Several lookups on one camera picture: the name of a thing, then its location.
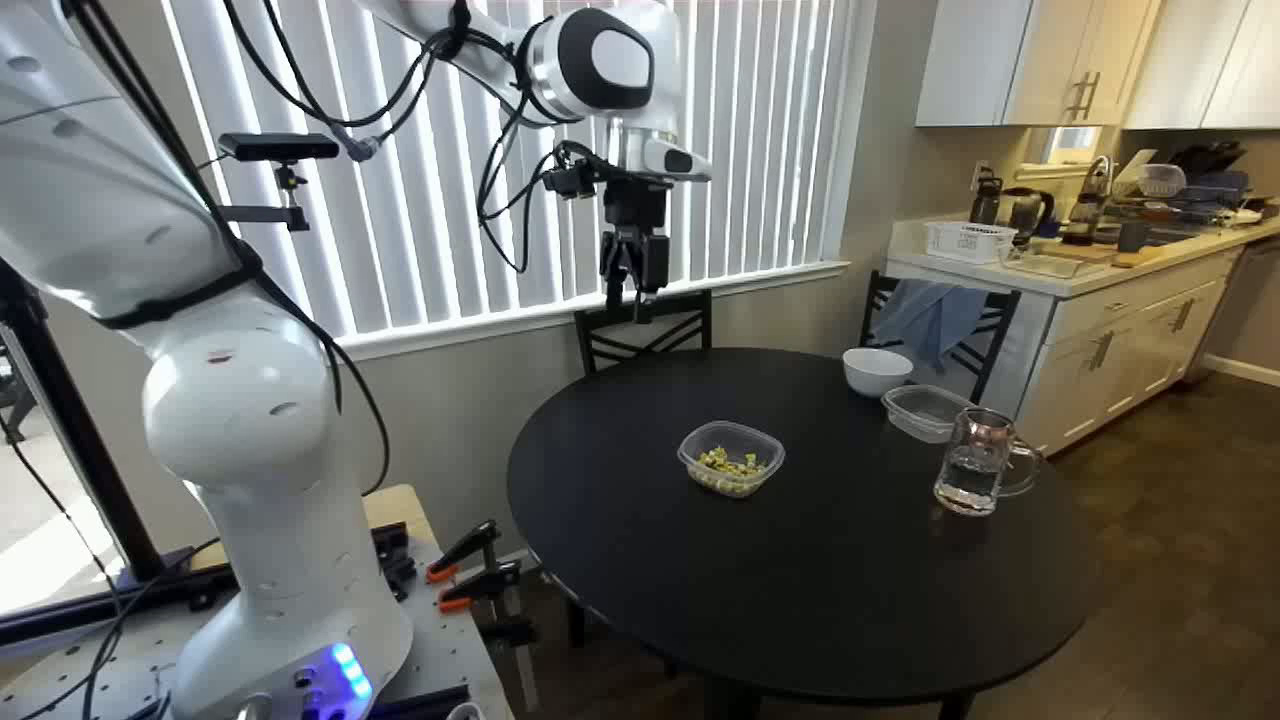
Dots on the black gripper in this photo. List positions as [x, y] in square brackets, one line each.
[632, 221]

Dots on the clear container with food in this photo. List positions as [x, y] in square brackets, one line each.
[731, 463]

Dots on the robot base workbench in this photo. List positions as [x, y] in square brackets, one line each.
[443, 640]

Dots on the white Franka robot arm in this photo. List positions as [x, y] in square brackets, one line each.
[241, 401]

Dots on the white ceramic bowl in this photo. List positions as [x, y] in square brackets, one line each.
[879, 370]

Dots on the black chair without cloth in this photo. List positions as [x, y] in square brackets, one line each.
[643, 335]

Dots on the white vertical window blinds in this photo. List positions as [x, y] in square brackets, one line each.
[773, 144]

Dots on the blue cloth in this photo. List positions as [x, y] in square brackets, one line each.
[928, 323]

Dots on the black orange clamp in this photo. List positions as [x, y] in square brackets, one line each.
[463, 551]
[482, 586]

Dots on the empty clear plastic container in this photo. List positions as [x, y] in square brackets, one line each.
[925, 409]

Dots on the round black table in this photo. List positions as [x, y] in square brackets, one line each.
[825, 586]

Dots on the black chair with blue cloth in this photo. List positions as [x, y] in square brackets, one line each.
[985, 340]

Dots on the clear glass pitcher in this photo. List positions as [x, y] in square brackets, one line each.
[975, 464]

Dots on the black coffee maker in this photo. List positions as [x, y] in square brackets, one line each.
[1007, 206]

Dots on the white upper cabinets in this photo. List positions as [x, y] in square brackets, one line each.
[1065, 60]

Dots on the white kitchen counter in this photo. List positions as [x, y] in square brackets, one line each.
[1133, 335]

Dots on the black metal stand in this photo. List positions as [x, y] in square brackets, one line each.
[64, 426]

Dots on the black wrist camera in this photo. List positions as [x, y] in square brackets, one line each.
[643, 160]

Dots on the black camera on mount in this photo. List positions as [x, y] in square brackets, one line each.
[277, 150]

